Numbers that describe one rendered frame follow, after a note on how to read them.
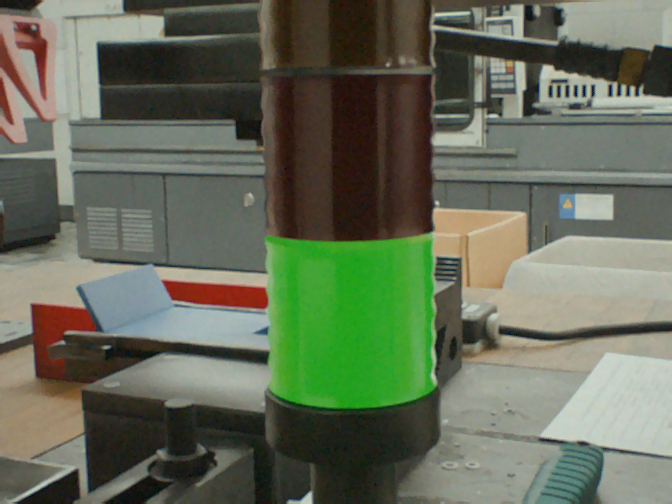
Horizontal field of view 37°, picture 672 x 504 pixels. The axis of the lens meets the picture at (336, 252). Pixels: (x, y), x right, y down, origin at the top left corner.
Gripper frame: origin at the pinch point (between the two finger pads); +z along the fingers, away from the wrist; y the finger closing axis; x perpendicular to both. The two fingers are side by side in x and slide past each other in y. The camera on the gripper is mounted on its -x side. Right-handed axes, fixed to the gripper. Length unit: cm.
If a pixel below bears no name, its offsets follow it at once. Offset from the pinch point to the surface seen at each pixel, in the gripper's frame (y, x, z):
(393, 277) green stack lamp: 36, -40, 23
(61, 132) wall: -476, 675, -238
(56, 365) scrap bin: -8.8, 0.9, 16.4
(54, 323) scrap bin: -7.1, 0.8, 13.5
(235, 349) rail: 17.0, -16.3, 22.2
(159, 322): 11.0, -12.5, 18.7
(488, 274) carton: -43, 219, 33
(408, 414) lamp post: 35, -40, 26
